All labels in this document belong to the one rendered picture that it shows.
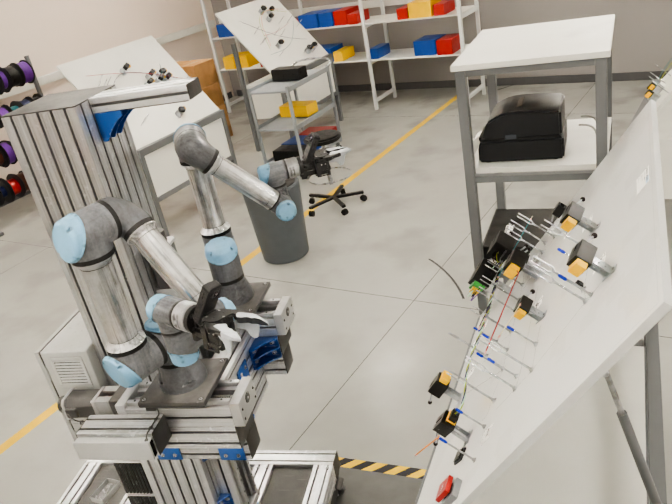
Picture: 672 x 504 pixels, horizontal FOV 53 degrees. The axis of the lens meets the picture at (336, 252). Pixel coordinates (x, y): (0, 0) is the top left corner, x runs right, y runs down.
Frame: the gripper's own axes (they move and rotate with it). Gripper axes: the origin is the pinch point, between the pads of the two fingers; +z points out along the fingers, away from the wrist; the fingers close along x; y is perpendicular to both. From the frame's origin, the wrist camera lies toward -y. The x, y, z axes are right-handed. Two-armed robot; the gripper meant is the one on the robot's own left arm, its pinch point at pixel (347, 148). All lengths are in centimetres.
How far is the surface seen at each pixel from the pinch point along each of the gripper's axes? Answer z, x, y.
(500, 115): 52, 24, -9
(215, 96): -19, -644, 189
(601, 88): 74, 49, -22
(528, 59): 56, 36, -32
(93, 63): -128, -427, 58
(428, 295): 67, -113, 175
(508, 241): 41, 51, 25
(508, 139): 53, 27, 0
